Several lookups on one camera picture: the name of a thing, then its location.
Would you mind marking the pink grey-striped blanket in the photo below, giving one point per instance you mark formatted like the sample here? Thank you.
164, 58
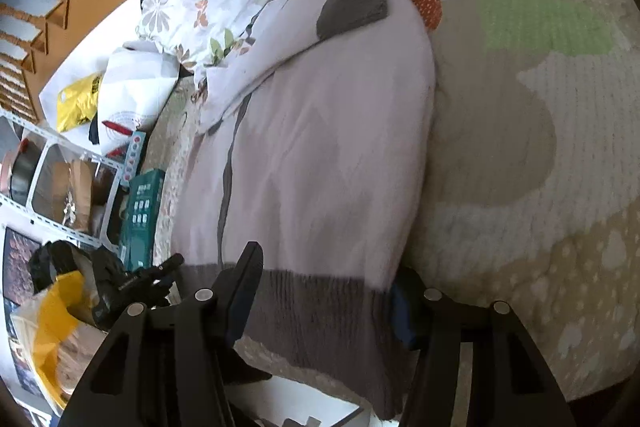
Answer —
320, 157

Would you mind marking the black plastic bag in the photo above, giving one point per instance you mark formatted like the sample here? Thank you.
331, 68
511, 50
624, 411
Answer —
52, 257

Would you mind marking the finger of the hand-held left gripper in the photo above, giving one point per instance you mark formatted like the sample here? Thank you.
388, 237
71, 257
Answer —
159, 272

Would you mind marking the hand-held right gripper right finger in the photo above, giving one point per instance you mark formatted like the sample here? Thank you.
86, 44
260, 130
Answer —
403, 314

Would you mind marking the colourful dotted strip pack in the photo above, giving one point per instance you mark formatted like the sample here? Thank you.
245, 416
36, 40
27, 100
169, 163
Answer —
134, 157

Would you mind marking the patterned beige bed blanket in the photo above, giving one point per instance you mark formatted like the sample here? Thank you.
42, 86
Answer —
525, 132

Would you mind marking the green cardboard box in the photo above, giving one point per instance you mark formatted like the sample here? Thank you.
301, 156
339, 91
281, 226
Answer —
142, 217

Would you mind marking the yellow plastic bag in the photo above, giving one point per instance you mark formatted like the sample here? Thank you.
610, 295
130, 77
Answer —
50, 322

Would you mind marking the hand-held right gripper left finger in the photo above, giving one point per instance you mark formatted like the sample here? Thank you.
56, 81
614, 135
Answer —
239, 302

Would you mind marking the dark cooking pot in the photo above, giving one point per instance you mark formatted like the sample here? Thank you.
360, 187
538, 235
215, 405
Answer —
22, 174

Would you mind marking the yellow packet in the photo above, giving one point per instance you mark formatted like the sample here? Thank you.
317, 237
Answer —
77, 102

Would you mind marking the white plastic bag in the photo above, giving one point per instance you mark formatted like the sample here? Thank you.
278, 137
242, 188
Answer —
135, 87

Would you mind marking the white metal shelf rack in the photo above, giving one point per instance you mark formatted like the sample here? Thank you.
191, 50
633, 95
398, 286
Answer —
45, 157

